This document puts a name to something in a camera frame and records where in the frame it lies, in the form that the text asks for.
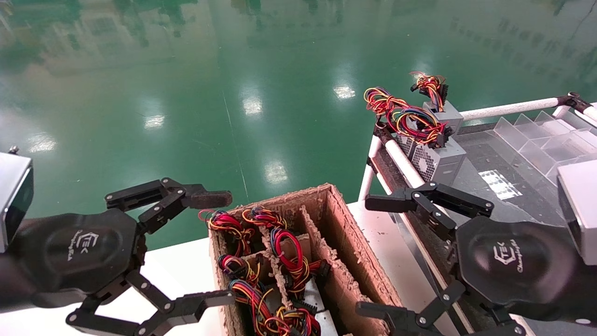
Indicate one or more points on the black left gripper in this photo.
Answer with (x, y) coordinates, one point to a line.
(88, 252)

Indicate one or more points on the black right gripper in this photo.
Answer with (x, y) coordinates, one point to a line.
(513, 261)

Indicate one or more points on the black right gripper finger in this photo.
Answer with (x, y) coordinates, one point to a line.
(387, 201)

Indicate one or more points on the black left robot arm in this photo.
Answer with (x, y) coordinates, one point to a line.
(9, 284)

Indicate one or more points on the brown cardboard divider box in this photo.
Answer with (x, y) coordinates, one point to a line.
(354, 261)

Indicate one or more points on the clear acrylic divider tray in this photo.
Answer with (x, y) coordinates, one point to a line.
(536, 140)

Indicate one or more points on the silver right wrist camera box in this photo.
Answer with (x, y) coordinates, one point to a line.
(580, 200)

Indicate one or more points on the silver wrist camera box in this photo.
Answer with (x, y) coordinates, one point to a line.
(11, 186)
(580, 200)

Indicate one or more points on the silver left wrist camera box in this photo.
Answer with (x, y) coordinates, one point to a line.
(11, 186)

